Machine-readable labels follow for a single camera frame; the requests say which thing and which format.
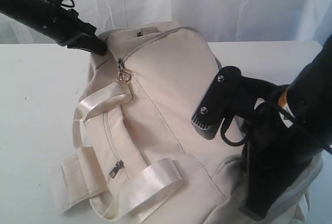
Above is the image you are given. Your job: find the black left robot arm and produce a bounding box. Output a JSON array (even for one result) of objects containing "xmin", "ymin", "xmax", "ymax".
[{"xmin": 1, "ymin": 0, "xmax": 107, "ymax": 55}]

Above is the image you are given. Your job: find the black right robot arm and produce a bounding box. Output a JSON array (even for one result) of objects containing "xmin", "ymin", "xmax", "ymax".
[{"xmin": 239, "ymin": 39, "xmax": 331, "ymax": 220}]

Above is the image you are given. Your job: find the cream fabric duffel bag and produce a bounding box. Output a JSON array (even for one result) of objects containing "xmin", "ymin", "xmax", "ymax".
[{"xmin": 51, "ymin": 22, "xmax": 309, "ymax": 223}]

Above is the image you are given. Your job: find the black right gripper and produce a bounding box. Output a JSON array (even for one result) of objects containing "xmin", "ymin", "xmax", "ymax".
[{"xmin": 239, "ymin": 96, "xmax": 311, "ymax": 214}]

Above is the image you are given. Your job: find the black grey right wrist camera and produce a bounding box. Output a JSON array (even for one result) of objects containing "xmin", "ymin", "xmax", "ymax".
[{"xmin": 191, "ymin": 66, "xmax": 277, "ymax": 140}]

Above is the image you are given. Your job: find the white backdrop curtain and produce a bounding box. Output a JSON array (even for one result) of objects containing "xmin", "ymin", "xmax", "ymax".
[{"xmin": 0, "ymin": 0, "xmax": 332, "ymax": 45}]

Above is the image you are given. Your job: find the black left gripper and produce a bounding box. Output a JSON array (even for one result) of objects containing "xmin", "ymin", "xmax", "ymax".
[{"xmin": 33, "ymin": 1, "xmax": 107, "ymax": 55}]

